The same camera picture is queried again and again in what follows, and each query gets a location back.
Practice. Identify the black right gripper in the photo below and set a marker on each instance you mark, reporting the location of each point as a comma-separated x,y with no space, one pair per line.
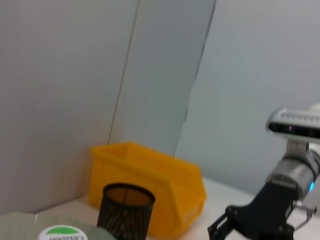
270,207

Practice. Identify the clear green-label water bottle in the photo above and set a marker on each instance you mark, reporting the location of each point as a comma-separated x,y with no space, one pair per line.
62,235

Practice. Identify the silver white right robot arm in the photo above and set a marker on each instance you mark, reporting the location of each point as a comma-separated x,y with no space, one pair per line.
295,172

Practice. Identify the black mesh pen holder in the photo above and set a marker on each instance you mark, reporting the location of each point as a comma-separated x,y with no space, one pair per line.
120,215

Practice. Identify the pale green glass fruit plate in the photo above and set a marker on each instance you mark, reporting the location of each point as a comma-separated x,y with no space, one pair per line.
20,225

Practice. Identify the yellow plastic bin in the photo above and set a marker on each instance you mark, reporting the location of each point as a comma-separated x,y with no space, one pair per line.
150,170

